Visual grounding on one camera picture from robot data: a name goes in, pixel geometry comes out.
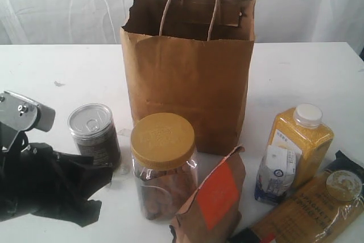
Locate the brown paper shopping bag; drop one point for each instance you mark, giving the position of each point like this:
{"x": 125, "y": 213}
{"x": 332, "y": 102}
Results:
{"x": 191, "y": 58}

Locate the clear jar yellow lid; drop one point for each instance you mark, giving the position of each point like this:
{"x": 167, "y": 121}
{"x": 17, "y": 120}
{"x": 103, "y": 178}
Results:
{"x": 164, "y": 164}

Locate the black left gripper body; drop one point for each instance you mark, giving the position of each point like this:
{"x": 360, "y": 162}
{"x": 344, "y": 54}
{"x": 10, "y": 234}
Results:
{"x": 24, "y": 177}

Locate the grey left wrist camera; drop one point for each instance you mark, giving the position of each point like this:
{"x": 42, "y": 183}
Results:
{"x": 20, "y": 114}

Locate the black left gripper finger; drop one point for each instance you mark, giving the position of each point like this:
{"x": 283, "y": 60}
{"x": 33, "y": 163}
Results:
{"x": 67, "y": 208}
{"x": 79, "y": 174}

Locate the spaghetti packet gold seal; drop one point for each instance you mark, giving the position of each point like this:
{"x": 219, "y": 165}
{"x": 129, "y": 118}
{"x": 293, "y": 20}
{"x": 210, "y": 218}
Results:
{"x": 319, "y": 211}

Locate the small white blue carton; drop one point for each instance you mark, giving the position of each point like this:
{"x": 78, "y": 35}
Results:
{"x": 275, "y": 175}

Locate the yellow grain bottle white cap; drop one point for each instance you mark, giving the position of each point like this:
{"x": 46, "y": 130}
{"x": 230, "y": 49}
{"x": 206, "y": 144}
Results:
{"x": 300, "y": 129}

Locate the dark can silver lid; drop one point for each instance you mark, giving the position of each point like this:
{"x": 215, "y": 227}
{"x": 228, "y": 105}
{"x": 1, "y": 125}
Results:
{"x": 93, "y": 131}

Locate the brown pouch orange label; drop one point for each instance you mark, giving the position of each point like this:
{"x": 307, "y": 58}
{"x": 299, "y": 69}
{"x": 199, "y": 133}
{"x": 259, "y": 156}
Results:
{"x": 212, "y": 213}

